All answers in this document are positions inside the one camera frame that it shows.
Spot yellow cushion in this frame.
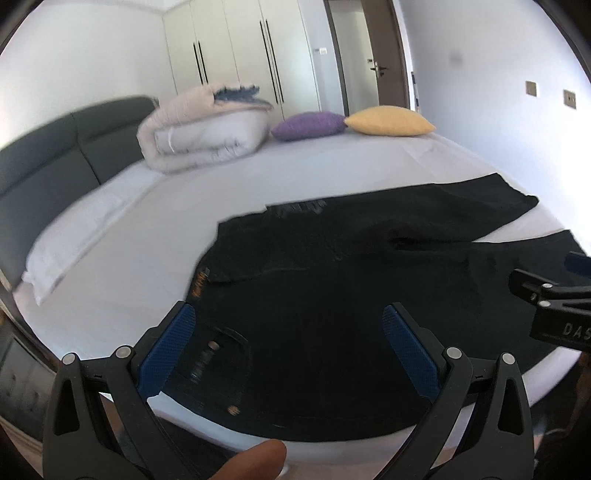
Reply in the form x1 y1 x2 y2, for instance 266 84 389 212
345 105 436 137

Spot folded blue denim cloth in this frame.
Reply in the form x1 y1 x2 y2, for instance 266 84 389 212
213 85 273 108

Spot folded beige white duvet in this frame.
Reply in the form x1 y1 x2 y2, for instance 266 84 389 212
136 84 273 174

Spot beige wall socket right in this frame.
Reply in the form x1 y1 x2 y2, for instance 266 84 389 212
563 90 576 109

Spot brown door with handle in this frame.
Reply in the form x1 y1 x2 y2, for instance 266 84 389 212
325 0 411 115

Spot beige wall socket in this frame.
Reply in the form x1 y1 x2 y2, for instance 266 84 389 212
563 90 576 109
525 81 537 97

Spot dark grey upholstered headboard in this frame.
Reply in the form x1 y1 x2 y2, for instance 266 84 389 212
1 96 156 290

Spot black denim pants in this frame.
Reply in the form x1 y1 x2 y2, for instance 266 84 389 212
164 174 580 442

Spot operator left hand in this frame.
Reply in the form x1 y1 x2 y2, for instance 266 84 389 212
211 440 287 480

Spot purple cushion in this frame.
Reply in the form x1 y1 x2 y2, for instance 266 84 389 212
271 111 346 142

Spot beige wall socket left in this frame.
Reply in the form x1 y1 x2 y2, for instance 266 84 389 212
525 81 537 97

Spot white wardrobe with black handles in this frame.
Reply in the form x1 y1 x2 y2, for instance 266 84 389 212
163 0 322 125

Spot white pillow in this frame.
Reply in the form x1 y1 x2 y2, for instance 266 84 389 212
22 161 164 305

